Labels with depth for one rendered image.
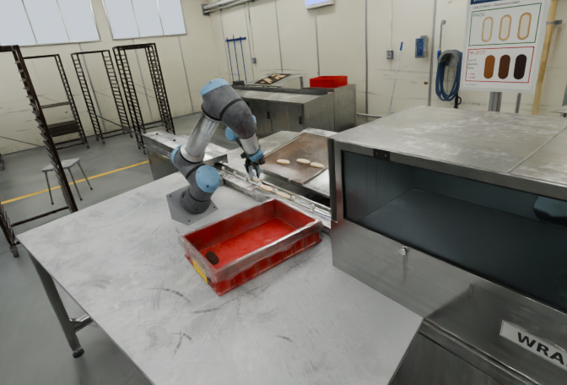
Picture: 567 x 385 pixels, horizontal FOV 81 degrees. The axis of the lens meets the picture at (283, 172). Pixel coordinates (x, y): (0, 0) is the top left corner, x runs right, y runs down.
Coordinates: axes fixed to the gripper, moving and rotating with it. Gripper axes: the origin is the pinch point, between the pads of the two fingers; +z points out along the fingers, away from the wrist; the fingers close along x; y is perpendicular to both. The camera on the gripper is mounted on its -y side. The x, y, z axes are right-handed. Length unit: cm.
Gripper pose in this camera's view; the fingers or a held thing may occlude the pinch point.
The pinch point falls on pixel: (254, 176)
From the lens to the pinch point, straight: 191.2
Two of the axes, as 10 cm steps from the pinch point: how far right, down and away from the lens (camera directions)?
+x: 7.7, -3.0, 5.7
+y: 6.3, 2.3, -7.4
